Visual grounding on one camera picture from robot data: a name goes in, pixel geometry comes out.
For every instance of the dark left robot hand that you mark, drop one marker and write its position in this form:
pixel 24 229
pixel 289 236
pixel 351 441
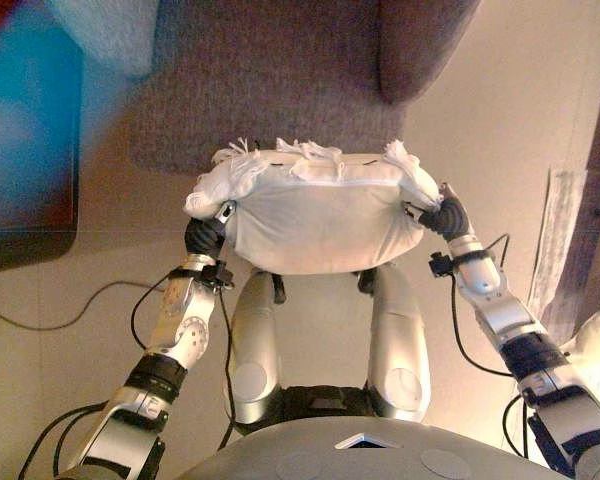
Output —
pixel 205 237

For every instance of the dark right robot hand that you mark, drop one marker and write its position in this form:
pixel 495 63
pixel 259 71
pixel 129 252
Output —
pixel 447 217

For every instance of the white fringed cushion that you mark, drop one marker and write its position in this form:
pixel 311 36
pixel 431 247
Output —
pixel 320 225

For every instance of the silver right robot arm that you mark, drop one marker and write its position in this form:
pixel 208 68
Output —
pixel 505 315

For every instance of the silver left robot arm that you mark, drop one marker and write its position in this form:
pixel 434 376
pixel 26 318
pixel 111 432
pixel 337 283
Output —
pixel 180 325

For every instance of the white fringed throw blanket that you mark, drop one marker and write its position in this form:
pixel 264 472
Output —
pixel 555 240

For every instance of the grey fabric armchair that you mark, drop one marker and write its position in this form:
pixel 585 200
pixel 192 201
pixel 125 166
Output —
pixel 280 75

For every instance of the glossy brown wardrobe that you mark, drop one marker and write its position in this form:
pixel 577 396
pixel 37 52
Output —
pixel 25 150

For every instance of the grey robot torso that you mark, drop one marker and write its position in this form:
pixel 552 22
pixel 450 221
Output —
pixel 330 455

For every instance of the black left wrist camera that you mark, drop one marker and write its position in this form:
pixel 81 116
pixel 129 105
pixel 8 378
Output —
pixel 222 275

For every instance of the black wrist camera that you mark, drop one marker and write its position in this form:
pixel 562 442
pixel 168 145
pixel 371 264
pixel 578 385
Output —
pixel 437 265
pixel 222 275

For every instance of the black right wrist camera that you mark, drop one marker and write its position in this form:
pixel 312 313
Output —
pixel 437 265

